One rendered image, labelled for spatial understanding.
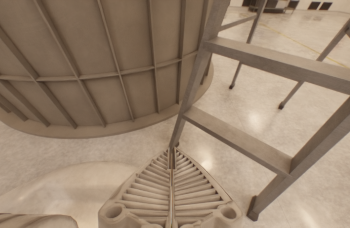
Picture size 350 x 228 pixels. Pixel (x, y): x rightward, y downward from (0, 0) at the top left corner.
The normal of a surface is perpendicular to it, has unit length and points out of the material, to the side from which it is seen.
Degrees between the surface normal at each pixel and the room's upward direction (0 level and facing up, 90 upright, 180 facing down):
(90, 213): 0
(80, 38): 90
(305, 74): 90
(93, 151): 0
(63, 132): 0
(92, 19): 90
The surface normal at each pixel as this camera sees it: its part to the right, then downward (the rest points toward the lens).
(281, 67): -0.62, 0.54
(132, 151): 0.04, -0.69
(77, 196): 0.00, 0.41
